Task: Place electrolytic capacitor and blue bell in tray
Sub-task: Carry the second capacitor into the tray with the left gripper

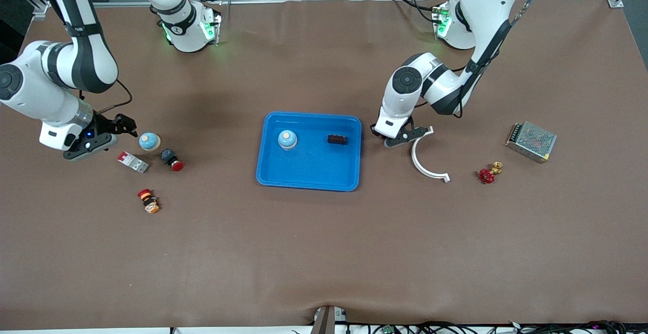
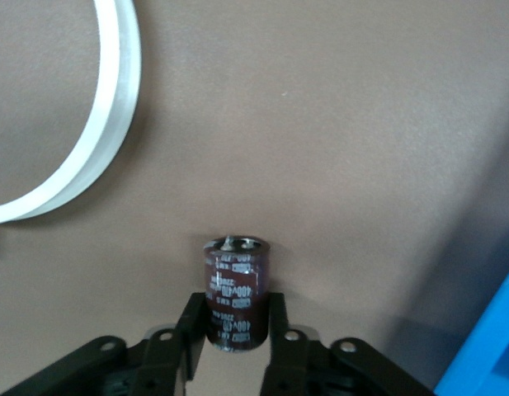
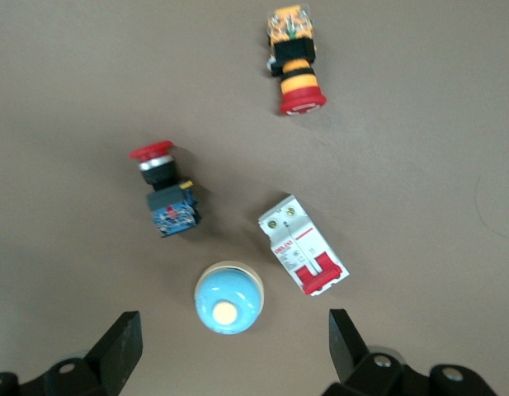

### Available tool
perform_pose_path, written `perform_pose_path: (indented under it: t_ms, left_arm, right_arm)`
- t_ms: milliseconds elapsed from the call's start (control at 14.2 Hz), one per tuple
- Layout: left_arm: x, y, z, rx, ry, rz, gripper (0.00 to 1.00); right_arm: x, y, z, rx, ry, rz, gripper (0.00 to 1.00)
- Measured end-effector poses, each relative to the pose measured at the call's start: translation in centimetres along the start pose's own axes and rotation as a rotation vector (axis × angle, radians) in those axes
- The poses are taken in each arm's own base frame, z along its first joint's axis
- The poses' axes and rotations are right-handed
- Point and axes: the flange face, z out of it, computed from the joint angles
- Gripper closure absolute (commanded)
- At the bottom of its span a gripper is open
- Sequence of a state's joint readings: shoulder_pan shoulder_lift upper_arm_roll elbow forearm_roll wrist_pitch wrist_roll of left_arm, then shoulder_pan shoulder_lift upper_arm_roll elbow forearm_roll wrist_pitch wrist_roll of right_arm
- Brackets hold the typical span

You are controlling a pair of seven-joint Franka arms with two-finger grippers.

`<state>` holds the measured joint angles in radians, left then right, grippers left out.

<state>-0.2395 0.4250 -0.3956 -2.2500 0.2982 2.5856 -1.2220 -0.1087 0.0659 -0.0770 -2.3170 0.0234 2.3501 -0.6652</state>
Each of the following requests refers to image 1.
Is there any silver table edge rail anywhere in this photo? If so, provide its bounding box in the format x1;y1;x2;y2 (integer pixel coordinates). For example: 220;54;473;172
48;0;466;8

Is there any emergency stop button orange collar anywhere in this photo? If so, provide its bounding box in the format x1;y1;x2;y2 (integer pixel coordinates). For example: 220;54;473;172
137;188;161;215

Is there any blue plastic tray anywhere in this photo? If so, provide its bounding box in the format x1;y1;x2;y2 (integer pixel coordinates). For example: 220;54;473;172
256;111;363;192

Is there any brass valve red handwheel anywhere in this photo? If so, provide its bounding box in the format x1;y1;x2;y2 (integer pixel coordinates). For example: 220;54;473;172
479;161;504;184

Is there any white circuit breaker red switch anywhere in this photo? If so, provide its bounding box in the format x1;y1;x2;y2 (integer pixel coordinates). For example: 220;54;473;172
117;151;149;174

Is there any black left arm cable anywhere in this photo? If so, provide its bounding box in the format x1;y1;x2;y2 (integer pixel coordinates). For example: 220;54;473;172
453;0;550;118

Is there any white curved plastic clamp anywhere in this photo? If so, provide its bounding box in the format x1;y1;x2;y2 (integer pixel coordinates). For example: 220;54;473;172
411;126;451;183

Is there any grey metal bracket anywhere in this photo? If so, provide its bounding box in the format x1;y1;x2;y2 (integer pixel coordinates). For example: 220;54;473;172
310;306;348;334

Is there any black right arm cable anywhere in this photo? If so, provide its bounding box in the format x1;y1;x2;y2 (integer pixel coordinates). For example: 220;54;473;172
78;78;134;117

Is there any perforated metal power supply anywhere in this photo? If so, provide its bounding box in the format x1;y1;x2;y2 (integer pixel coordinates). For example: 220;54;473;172
505;121;558;164

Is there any red push button black base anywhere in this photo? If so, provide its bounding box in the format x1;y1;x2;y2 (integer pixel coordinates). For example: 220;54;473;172
160;148;184;172

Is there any black cable bundle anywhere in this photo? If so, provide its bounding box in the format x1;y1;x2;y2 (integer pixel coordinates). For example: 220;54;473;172
349;320;648;334

